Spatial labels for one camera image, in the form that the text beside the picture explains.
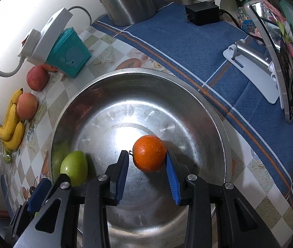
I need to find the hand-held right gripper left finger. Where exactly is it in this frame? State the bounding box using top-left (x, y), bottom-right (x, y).
top-left (12, 150), bottom-right (129, 248)

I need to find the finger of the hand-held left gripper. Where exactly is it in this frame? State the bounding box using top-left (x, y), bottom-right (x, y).
top-left (4, 178), bottom-right (53, 247)

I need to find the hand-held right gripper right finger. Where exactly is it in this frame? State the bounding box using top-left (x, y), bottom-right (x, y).
top-left (166, 150), bottom-right (281, 248)

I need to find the orange tangerine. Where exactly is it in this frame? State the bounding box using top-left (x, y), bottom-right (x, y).
top-left (132, 135), bottom-right (168, 173)

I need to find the large stainless steel bowl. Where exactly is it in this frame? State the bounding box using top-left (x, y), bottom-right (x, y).
top-left (49, 68), bottom-right (233, 248)

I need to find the large green fruit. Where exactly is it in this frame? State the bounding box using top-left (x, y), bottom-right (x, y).
top-left (59, 150), bottom-right (89, 187)

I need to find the clear plastic bag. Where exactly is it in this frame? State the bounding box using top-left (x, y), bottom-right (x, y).
top-left (0, 142), bottom-right (15, 164)

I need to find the yellow banana bunch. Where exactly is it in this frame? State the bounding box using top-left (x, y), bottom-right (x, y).
top-left (0, 88), bottom-right (25, 151)

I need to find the red apple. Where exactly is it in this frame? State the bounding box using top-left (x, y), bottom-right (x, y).
top-left (26, 65), bottom-right (50, 92)
top-left (43, 63), bottom-right (59, 73)
top-left (17, 92), bottom-right (38, 120)

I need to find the printed checkered tablecloth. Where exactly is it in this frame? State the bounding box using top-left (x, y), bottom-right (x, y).
top-left (0, 26), bottom-right (293, 248)

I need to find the blue checked cloth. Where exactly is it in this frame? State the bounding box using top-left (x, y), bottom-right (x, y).
top-left (92, 0), bottom-right (293, 212)

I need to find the teal plastic box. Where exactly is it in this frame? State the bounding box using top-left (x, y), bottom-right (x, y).
top-left (45, 27), bottom-right (92, 78)

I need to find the white tablet stand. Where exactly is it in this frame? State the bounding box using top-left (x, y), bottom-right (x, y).
top-left (223, 39), bottom-right (282, 105)

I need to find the white power strip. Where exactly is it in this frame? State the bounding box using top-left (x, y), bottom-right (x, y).
top-left (18, 8), bottom-right (73, 66)

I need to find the black power adapter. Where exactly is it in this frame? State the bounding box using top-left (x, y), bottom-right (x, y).
top-left (184, 4), bottom-right (220, 26)

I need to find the stainless steel kettle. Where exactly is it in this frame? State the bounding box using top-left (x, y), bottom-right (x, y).
top-left (88, 0), bottom-right (158, 27)

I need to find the colourful snack packet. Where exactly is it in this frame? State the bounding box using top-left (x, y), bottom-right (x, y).
top-left (236, 0), bottom-right (257, 35)

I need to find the thick white power cable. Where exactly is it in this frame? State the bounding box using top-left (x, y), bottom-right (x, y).
top-left (0, 50), bottom-right (24, 77)

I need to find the tablet with white frame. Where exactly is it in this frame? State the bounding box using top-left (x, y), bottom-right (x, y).
top-left (245, 1), bottom-right (293, 122)

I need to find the black cable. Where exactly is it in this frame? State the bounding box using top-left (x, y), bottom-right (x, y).
top-left (218, 9), bottom-right (242, 29)

